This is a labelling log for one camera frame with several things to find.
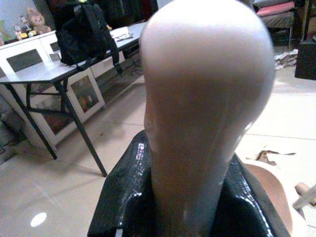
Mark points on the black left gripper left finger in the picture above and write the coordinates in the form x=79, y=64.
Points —
x=123, y=192

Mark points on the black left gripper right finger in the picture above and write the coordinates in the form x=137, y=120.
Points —
x=249, y=209

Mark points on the brown dustpan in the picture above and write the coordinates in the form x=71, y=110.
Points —
x=275, y=187

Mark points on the torn cardboard scrap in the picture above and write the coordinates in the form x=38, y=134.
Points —
x=267, y=155

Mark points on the small brown wood piece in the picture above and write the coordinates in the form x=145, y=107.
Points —
x=303, y=189

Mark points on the white cabinet with glass doors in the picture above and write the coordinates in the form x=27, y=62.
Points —
x=85, y=96

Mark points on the grey folding table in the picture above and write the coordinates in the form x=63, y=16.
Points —
x=37, y=71

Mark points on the crumpled newspaper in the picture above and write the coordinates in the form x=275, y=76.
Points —
x=286, y=59

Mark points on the black box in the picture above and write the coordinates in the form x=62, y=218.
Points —
x=306, y=61

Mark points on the white papers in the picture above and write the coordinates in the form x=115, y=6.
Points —
x=121, y=33

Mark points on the black backpack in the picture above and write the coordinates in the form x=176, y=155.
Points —
x=81, y=37

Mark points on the dark wooden chair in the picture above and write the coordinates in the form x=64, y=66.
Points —
x=281, y=24

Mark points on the beige plush bunny toy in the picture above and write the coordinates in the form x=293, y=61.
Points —
x=38, y=22

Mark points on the small cartoon figurine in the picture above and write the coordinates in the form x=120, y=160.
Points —
x=17, y=31

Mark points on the red cushion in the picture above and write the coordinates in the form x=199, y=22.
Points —
x=276, y=11

